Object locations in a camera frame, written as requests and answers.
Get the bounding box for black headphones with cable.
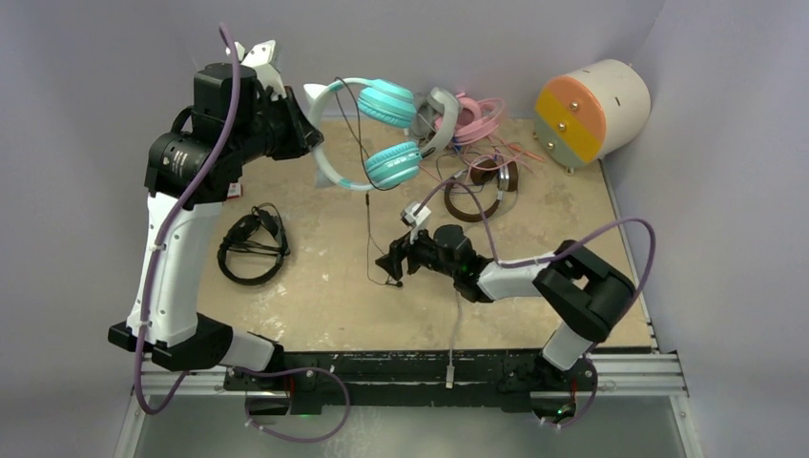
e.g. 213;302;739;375
217;202;291;286

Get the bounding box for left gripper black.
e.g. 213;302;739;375
231;84;322;165

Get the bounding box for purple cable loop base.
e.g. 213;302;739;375
239;366;351;444

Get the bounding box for pink headphones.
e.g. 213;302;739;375
450;93;507;147

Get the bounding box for teal white cat headphones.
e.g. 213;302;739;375
302;76;437;290

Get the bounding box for white usb cable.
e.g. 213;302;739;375
445;293;466;390

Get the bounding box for brown headphones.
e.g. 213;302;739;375
444;158;520;223

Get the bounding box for round drawer cabinet orange yellow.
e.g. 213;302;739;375
533;59;652;171

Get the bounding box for grey white headphones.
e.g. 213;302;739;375
405;87;461;158

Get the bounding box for small red white box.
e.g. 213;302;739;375
226;182;243;199

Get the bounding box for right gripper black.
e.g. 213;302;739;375
375;221;458;282

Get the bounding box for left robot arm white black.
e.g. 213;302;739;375
108;62;323;390

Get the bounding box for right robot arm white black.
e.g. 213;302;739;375
375;224;638;388

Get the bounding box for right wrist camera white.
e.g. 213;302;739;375
401;201;431;244

